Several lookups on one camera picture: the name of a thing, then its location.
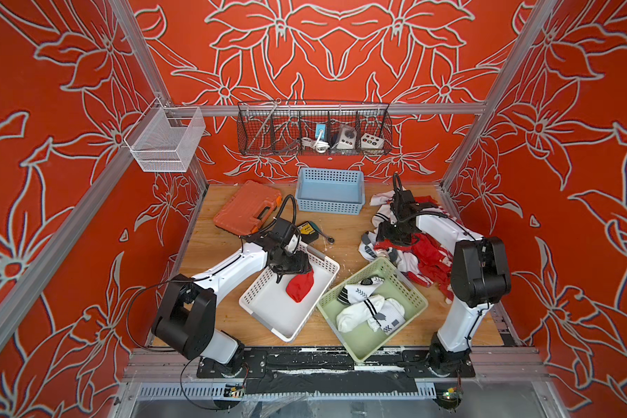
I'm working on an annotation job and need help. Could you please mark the white round socket adapter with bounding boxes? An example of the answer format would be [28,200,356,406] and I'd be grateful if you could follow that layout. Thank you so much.
[334,125,357,151]

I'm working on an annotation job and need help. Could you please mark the green perforated plastic basket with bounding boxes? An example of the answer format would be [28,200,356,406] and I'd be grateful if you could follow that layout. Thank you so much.
[318,257,428,363]

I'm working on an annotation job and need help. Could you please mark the white sock black stripes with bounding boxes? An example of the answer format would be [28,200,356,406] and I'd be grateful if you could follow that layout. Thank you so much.
[336,295,386,333]

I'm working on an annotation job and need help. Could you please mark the blue perforated plastic basket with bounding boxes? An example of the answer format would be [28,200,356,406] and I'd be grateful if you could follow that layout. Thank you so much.
[295,167,366,215]

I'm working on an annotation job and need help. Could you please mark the white striped sock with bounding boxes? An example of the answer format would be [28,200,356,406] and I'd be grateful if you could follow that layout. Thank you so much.
[369,190,395,207]
[372,204,396,227]

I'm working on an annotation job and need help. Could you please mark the black wire wall basket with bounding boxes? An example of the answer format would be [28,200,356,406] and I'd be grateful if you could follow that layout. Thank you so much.
[237,99,393,157]

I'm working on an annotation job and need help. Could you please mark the blue white charger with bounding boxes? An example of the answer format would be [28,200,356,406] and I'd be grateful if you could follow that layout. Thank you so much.
[315,123,327,142]

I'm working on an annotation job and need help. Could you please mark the white striped sock at back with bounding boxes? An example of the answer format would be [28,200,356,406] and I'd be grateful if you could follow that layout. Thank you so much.
[369,190,395,207]

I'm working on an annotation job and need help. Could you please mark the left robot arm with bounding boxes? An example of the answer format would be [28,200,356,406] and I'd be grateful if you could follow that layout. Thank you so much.
[152,240,312,366]

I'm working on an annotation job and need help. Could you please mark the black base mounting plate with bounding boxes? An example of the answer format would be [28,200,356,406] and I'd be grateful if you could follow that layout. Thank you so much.
[194,347,475,399]

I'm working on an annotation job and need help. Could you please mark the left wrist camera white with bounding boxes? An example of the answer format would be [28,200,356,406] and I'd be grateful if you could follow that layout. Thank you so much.
[281,231,301,256]

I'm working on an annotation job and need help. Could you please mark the white grey sport sock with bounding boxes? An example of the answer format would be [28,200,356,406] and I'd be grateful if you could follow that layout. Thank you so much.
[358,232,399,265]
[337,276,384,306]

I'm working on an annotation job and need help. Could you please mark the red santa sock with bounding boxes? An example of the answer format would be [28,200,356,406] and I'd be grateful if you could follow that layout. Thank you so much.
[374,233,454,304]

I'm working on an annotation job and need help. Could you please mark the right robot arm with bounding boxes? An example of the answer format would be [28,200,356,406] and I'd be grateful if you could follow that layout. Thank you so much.
[392,209,511,377]

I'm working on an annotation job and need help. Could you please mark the white wire mesh basket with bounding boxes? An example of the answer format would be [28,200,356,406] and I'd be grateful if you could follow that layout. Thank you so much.
[123,107,207,173]

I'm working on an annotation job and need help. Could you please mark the orange plastic tool case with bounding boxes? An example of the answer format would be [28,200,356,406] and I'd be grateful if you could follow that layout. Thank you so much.
[214,180,282,238]

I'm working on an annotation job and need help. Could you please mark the red christmas sock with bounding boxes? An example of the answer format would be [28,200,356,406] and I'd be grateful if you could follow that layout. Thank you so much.
[286,270,315,303]

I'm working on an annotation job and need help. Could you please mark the white perforated plastic basket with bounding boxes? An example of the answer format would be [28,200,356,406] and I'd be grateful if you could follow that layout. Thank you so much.
[239,243,340,343]

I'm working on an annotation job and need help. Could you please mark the ratchet wrench green handle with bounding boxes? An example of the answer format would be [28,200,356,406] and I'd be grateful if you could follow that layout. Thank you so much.
[309,221,335,245]

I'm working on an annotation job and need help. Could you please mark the black case yellow label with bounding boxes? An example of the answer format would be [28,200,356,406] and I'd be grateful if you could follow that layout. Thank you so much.
[297,221,320,245]

